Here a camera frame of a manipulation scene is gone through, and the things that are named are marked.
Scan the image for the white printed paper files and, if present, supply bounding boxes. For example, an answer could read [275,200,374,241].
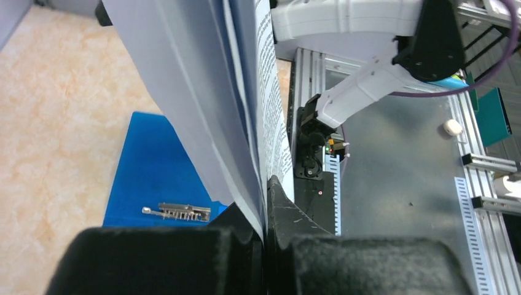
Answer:
[103,1,294,238]

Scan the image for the blue plastic folder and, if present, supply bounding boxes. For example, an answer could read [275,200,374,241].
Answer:
[103,112,226,227]

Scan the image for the white slotted cable duct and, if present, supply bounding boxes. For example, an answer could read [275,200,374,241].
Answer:
[324,149,342,236]

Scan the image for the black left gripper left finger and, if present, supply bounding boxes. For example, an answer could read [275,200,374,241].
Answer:
[46,205,264,294]

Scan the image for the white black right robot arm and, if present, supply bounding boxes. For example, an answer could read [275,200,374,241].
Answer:
[271,1,465,128]

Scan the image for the teal box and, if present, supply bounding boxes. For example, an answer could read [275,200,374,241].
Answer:
[474,88,512,148]

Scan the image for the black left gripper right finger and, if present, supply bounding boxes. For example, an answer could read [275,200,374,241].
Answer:
[266,176,472,294]

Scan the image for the metal folder clip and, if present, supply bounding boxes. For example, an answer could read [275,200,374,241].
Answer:
[141,203,211,222]

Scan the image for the small white round object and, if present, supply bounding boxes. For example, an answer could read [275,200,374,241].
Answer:
[442,119,463,137]

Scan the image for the aluminium frame rail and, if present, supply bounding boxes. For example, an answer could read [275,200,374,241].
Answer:
[292,47,521,295]

